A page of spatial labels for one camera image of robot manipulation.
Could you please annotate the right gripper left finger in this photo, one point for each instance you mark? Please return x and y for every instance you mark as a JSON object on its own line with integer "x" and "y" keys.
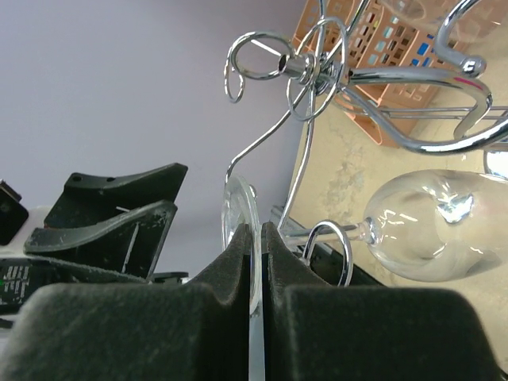
{"x": 194, "y": 331}

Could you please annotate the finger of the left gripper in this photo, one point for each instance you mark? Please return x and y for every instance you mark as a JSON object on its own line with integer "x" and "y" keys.
{"x": 90, "y": 199}
{"x": 122, "y": 249}

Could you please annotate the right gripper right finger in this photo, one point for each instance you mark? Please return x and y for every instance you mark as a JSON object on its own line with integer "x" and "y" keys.
{"x": 316, "y": 331}

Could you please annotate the clear wine glass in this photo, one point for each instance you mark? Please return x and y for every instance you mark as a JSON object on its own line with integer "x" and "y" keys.
{"x": 428, "y": 226}
{"x": 475, "y": 25}

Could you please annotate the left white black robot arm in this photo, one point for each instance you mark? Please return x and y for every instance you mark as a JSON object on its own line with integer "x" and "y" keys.
{"x": 21, "y": 274}

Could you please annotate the chrome wine glass rack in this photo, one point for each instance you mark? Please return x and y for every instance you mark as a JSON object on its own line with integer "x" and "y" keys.
{"x": 304, "y": 107}

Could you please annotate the orange plastic file organizer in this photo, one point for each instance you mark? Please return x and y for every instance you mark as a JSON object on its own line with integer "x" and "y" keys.
{"x": 316, "y": 72}

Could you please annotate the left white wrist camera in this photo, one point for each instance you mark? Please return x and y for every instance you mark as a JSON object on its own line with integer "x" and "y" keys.
{"x": 13, "y": 214}

